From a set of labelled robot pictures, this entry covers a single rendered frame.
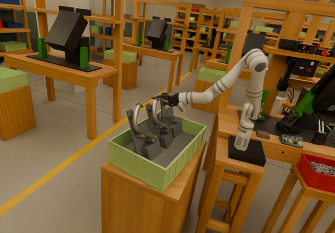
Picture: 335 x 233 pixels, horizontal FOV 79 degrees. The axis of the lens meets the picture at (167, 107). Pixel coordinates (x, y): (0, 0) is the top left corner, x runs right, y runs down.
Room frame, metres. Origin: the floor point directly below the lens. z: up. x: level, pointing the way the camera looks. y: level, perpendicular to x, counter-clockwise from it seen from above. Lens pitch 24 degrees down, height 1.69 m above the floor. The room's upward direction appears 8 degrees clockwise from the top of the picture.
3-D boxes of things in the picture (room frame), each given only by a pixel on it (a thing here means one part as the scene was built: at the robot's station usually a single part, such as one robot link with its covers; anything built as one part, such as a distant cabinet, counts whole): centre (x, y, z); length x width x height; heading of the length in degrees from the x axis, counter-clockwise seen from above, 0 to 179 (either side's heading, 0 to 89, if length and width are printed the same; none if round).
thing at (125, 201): (1.22, 0.00, 0.39); 0.68 x 0.52 x 0.79; 160
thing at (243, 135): (1.26, -0.55, 0.99); 0.09 x 0.09 x 0.17; 75
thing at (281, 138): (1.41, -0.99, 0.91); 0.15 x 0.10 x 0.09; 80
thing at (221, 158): (1.26, -0.56, 0.83); 0.32 x 0.32 x 0.04; 78
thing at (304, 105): (1.62, -1.15, 1.17); 0.13 x 0.12 x 0.20; 80
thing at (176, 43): (11.65, -1.18, 1.11); 3.01 x 0.54 x 2.23; 72
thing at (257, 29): (8.62, -2.72, 1.12); 3.01 x 0.54 x 2.24; 72
